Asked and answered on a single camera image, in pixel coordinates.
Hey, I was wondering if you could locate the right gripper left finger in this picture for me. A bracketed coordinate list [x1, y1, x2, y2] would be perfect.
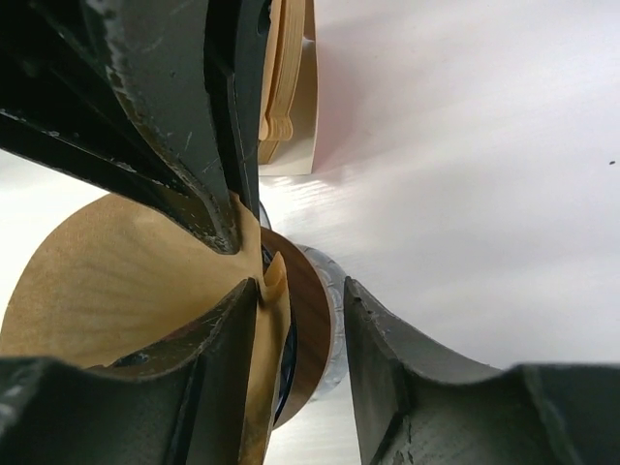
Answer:
[1, 279, 258, 464]

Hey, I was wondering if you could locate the orange coffee filter packet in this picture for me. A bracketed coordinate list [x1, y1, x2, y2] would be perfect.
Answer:
[258, 0, 319, 176]

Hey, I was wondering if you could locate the grey glass coffee server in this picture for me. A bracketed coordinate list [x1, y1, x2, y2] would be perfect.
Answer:
[297, 244, 349, 402]

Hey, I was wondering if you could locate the brown paper coffee filter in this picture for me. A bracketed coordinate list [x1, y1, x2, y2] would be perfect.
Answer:
[1, 195, 291, 464]

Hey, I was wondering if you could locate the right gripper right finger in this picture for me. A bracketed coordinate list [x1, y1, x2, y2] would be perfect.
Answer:
[344, 279, 619, 464]

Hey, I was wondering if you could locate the brown wooden dripper ring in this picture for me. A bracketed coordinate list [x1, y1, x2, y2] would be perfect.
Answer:
[259, 227, 336, 432]

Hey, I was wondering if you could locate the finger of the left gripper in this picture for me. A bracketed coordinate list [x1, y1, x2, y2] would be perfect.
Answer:
[1, 1, 240, 255]
[204, 0, 271, 214]

